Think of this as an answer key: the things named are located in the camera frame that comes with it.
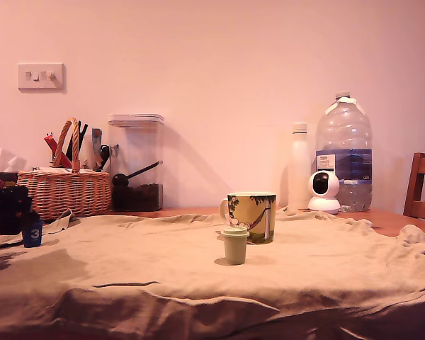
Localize cartoon print coffee mug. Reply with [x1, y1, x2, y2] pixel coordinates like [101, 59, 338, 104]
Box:
[218, 191, 277, 246]

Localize clear coffee bean container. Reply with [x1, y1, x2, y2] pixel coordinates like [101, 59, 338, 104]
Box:
[108, 113, 164, 213]

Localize small white round camera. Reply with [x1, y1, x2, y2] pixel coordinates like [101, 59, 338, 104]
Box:
[307, 170, 341, 215]

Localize white paper sheet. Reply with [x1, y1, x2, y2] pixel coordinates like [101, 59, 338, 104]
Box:
[32, 165, 97, 175]

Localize beige cloth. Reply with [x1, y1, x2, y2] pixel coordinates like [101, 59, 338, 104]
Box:
[0, 205, 425, 340]

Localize white insulated bottle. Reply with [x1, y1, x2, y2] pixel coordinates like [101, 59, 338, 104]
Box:
[288, 122, 312, 210]

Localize green coffee capsule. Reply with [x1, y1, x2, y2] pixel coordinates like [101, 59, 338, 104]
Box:
[222, 226, 251, 266]

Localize red kitchen tool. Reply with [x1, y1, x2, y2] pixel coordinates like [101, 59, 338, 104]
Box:
[43, 132, 73, 169]

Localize wicker basket with handle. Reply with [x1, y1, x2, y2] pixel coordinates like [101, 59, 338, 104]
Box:
[16, 117, 112, 221]

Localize black coffee scoop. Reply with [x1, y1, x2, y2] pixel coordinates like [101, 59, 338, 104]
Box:
[112, 161, 162, 188]

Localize wooden chair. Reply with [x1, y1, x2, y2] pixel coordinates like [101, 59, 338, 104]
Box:
[402, 152, 425, 222]

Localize black kitchen tool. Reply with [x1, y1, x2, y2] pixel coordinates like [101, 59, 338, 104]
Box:
[65, 120, 89, 162]

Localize large clear water bottle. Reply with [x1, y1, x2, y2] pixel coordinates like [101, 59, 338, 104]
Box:
[315, 91, 373, 213]

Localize blue coffee capsule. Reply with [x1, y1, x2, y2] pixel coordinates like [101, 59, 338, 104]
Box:
[21, 218, 44, 249]

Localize white light switch plate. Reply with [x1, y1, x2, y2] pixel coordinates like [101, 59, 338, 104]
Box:
[17, 62, 66, 94]

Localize blue kitchen tool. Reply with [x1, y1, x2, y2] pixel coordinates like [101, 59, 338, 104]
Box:
[91, 127, 104, 167]

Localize black scissors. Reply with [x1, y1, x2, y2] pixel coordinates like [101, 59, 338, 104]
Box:
[98, 144, 113, 173]

